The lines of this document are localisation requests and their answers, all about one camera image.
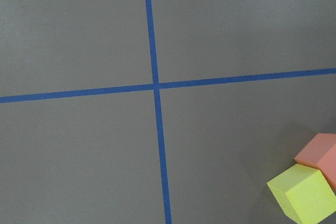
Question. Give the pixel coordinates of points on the yellow foam block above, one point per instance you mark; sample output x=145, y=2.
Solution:
x=303, y=194

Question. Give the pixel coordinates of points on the orange foam block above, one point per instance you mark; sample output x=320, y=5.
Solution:
x=319, y=153

